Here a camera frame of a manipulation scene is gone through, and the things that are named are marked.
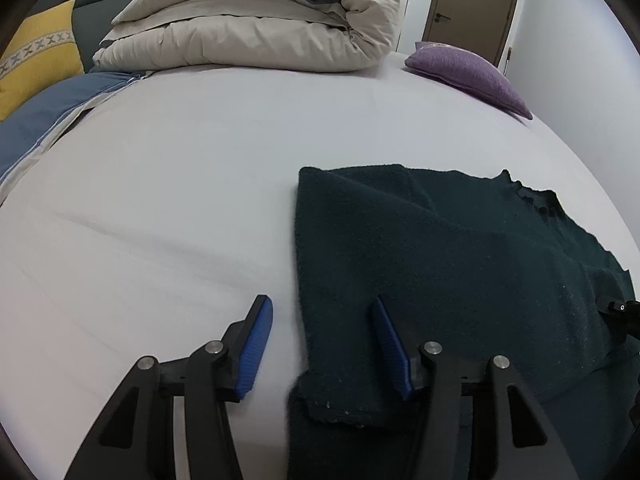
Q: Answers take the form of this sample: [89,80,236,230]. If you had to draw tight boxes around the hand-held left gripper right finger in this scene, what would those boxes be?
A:
[369,295,581,480]

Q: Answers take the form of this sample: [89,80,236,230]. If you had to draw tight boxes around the dark green knit sweater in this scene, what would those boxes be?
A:
[286,162,640,480]

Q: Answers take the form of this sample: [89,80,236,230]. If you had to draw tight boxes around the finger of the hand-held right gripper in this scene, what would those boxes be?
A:
[597,297,640,347]

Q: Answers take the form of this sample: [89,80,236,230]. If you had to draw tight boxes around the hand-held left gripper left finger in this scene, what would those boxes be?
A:
[62,295,274,480]

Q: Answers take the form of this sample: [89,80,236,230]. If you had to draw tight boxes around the brown wooden door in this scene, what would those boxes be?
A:
[424,0,523,68]

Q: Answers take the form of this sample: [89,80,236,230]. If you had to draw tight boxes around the beige rolled duvet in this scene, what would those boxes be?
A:
[91,0,402,78]

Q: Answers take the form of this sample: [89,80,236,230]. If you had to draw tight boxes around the blue pillow with beige border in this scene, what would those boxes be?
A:
[0,71,137,202]

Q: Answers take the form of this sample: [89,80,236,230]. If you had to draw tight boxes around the bed with white sheet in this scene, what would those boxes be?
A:
[0,50,640,480]

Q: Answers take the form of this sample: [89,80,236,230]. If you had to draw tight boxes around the yellow patterned cushion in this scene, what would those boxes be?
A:
[0,0,86,122]

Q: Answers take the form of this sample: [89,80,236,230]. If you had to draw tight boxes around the purple cushion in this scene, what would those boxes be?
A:
[404,41,534,121]

